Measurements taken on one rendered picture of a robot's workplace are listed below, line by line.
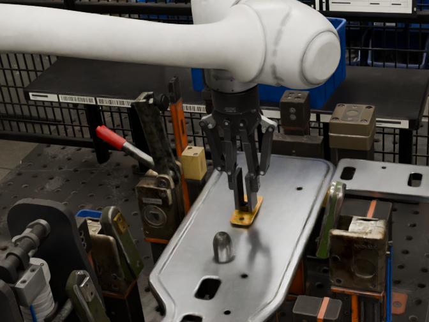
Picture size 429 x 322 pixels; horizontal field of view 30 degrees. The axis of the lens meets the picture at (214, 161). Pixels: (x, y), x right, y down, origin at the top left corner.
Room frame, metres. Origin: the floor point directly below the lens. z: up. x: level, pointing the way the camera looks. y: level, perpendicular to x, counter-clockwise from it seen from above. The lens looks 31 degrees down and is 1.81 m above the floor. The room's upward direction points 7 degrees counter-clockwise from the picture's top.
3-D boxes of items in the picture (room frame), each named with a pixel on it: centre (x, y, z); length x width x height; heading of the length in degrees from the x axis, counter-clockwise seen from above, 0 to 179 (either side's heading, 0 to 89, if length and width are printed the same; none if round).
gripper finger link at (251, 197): (1.14, -0.06, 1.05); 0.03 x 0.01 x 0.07; 157
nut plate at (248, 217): (1.14, -0.05, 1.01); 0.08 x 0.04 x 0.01; 157
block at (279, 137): (1.38, -0.16, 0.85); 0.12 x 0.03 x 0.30; 67
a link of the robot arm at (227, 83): (1.14, -0.05, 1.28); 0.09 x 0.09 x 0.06
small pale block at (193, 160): (1.26, 0.04, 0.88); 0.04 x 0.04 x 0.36; 67
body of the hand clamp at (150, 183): (1.21, 0.11, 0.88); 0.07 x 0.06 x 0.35; 67
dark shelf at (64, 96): (1.62, -0.03, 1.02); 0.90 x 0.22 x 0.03; 67
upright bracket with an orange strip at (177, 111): (1.29, 0.06, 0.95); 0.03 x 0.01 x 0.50; 157
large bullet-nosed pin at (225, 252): (1.02, 0.00, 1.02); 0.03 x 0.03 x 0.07
